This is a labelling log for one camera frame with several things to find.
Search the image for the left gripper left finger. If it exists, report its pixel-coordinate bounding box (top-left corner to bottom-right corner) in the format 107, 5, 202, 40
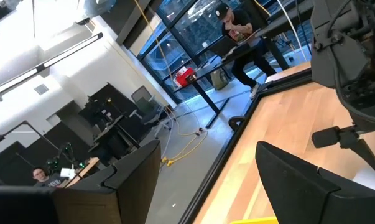
0, 139, 162, 224

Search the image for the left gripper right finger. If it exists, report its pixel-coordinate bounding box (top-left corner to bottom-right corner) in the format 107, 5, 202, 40
255, 141, 375, 224

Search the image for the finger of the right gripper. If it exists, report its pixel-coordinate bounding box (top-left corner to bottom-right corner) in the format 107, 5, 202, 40
311, 126, 375, 182

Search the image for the yellow plastic basket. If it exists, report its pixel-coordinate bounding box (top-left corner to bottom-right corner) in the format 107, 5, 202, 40
229, 216, 280, 224

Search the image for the grey office chair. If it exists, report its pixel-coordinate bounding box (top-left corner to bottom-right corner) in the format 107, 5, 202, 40
129, 85, 172, 139

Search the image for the person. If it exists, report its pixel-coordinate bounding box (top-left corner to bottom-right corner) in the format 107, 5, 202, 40
215, 2, 278, 100
31, 167, 63, 188

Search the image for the dark laptop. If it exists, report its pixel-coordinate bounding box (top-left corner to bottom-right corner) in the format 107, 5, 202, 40
208, 35, 247, 58

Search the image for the olive backpack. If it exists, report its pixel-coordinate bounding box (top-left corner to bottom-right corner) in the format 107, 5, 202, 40
210, 68, 230, 91

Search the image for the black desk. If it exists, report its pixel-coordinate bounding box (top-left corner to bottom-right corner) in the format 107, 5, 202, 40
173, 0, 314, 130

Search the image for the long ceiling light bar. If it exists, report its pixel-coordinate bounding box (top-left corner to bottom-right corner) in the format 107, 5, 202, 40
0, 32, 104, 103

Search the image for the red box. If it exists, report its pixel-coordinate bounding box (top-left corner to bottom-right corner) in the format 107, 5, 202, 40
175, 67, 197, 87

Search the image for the white cable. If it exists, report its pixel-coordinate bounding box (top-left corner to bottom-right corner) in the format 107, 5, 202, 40
275, 0, 309, 63

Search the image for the black aluminium table frame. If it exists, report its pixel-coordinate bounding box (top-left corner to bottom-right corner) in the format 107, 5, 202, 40
177, 70, 314, 224

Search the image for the black frame clamp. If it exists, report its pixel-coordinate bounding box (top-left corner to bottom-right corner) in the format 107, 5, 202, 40
228, 115, 246, 132

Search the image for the yellow hanging cable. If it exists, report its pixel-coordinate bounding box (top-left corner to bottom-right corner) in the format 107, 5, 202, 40
134, 0, 208, 167

